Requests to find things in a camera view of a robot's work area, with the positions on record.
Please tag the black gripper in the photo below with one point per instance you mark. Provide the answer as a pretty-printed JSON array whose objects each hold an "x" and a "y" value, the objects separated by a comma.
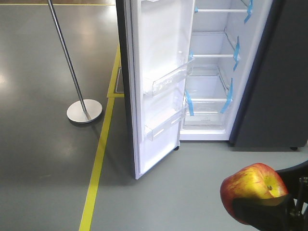
[{"x": 280, "y": 213}]

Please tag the red yellow apple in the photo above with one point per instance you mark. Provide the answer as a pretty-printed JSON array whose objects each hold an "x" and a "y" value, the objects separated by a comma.
[{"x": 256, "y": 181}]

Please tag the dark grey fridge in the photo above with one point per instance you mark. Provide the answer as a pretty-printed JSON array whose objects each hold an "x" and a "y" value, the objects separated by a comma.
[{"x": 248, "y": 83}]

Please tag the clear lower door bin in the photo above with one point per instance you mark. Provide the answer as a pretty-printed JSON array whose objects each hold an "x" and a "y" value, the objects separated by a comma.
[{"x": 162, "y": 121}]

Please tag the dark floor sign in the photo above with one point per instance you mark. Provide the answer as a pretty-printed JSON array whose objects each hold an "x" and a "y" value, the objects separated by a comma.
[{"x": 119, "y": 86}]

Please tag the silver pole stand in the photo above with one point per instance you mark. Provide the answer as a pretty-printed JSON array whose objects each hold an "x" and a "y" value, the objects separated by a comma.
[{"x": 82, "y": 111}]

